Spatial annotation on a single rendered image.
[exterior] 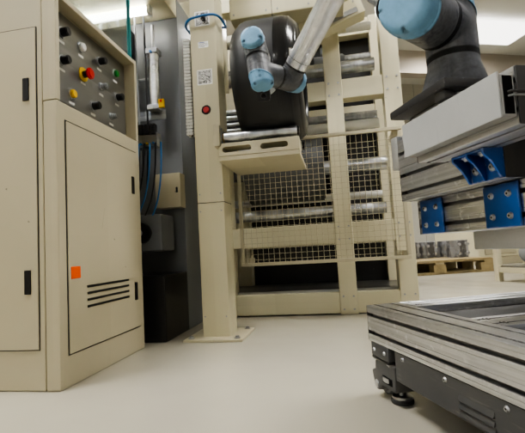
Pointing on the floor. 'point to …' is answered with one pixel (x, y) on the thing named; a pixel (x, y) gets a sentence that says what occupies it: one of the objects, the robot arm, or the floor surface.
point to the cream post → (212, 178)
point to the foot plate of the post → (220, 337)
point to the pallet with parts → (457, 248)
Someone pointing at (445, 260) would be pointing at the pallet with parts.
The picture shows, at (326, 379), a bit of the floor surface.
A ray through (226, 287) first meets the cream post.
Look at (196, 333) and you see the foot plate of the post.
